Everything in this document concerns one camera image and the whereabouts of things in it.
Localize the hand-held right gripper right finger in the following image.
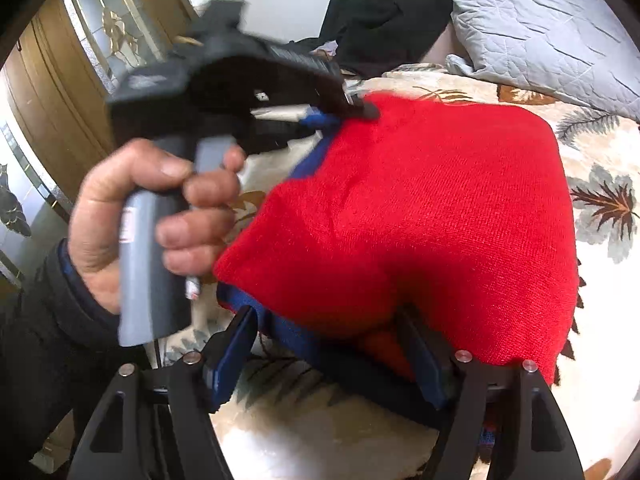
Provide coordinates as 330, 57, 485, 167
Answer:
396, 308, 586, 480

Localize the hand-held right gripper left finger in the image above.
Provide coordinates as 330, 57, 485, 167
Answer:
66, 305, 259, 480

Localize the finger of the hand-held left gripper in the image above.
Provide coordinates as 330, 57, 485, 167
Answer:
249, 110, 345, 155
312, 74, 382, 122

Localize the red and blue sweater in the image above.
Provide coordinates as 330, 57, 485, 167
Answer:
212, 92, 581, 463

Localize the person's left forearm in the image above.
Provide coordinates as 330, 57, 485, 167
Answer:
0, 239, 151, 480

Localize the person's left hand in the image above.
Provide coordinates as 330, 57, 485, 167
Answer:
67, 138, 247, 317

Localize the black clothing pile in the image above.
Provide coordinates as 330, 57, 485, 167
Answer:
317, 0, 457, 80

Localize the wooden door with glass pane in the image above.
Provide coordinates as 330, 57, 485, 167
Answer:
0, 0, 202, 293

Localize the grey quilted pillow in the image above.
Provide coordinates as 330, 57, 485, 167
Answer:
421, 0, 640, 124

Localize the leaf print bed blanket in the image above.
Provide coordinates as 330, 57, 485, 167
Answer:
147, 2, 640, 480

